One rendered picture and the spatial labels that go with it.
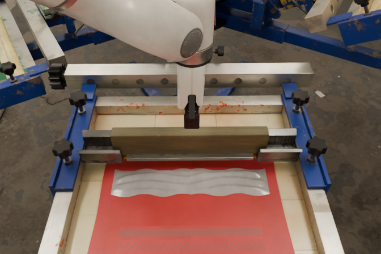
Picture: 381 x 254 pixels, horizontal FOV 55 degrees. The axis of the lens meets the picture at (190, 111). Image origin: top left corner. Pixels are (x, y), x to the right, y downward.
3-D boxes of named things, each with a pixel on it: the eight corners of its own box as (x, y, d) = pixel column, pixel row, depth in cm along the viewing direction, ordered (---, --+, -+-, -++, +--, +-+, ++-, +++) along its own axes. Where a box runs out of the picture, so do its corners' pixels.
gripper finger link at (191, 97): (188, 75, 68) (189, 87, 73) (188, 114, 66) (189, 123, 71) (195, 75, 68) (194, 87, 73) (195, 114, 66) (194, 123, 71)
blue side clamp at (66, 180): (78, 203, 82) (71, 186, 77) (56, 203, 82) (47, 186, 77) (100, 110, 104) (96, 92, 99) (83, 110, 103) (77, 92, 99)
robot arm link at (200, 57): (172, 24, 68) (172, 37, 70) (169, 52, 62) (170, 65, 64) (211, 24, 68) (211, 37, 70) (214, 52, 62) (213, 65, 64)
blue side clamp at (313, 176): (323, 201, 83) (331, 183, 78) (301, 201, 83) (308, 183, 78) (295, 109, 104) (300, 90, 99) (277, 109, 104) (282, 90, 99)
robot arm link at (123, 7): (28, -8, 45) (142, 39, 62) (81, 36, 38) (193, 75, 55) (56, -73, 43) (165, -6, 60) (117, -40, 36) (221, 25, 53)
